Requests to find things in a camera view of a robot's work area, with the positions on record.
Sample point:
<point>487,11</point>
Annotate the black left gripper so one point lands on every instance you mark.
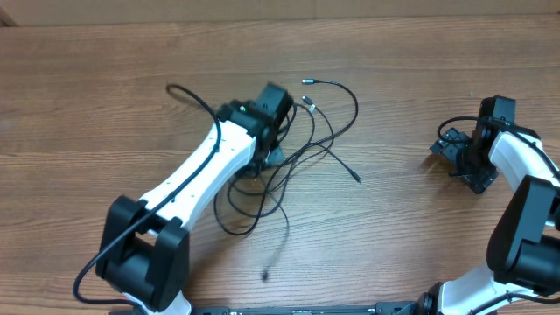
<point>277,155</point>

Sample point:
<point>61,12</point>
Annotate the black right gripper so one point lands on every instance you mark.
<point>464,158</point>

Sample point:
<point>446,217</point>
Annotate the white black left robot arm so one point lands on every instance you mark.
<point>144,251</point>

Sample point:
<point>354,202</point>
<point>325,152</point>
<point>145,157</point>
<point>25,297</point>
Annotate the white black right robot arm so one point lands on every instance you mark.
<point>522,263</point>

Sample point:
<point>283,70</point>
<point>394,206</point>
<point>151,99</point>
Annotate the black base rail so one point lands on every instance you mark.
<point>380,308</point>

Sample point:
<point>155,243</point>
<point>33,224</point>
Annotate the cardboard back wall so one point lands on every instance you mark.
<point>108,12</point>

